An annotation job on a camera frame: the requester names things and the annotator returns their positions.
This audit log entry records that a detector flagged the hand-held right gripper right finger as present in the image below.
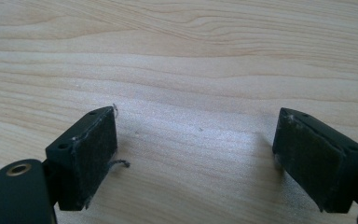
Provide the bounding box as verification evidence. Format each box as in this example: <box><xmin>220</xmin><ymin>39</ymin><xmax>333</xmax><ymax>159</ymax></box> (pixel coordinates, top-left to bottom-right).
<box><xmin>271</xmin><ymin>106</ymin><xmax>358</xmax><ymax>215</ymax></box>

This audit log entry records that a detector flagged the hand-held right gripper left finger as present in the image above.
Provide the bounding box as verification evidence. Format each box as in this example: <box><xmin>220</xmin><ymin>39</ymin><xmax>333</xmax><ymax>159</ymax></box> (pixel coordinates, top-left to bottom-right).
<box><xmin>45</xmin><ymin>105</ymin><xmax>131</xmax><ymax>212</ymax></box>

